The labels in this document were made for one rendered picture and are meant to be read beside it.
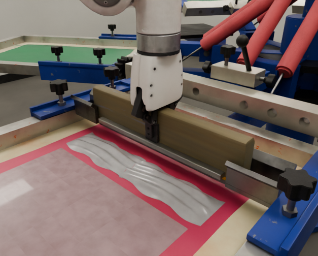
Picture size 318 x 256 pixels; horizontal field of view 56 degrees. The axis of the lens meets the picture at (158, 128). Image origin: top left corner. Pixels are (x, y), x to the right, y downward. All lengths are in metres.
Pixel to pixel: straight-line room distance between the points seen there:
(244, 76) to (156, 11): 0.35
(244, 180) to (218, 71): 0.39
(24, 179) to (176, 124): 0.29
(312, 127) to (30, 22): 4.25
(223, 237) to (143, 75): 0.28
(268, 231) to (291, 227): 0.03
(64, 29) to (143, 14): 4.40
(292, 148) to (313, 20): 0.49
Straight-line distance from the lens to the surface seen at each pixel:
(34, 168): 0.62
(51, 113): 0.73
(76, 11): 4.98
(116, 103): 0.64
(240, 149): 0.47
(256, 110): 0.71
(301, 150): 0.62
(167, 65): 0.52
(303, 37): 0.97
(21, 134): 0.71
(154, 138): 0.57
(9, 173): 0.62
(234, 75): 0.77
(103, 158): 0.60
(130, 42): 1.60
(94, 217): 0.48
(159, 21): 0.49
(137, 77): 0.51
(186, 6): 1.59
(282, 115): 0.69
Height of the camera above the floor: 1.28
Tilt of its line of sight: 27 degrees down
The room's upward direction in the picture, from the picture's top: straight up
